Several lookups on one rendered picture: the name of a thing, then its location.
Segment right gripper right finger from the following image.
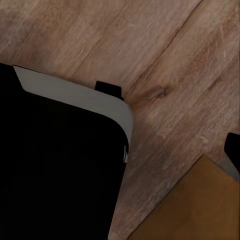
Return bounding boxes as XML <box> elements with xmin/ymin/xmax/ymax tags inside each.
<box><xmin>224</xmin><ymin>133</ymin><xmax>240</xmax><ymax>173</ymax></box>

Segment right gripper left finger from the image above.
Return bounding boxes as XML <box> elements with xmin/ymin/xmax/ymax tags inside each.
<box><xmin>0</xmin><ymin>133</ymin><xmax>26</xmax><ymax>193</ymax></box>

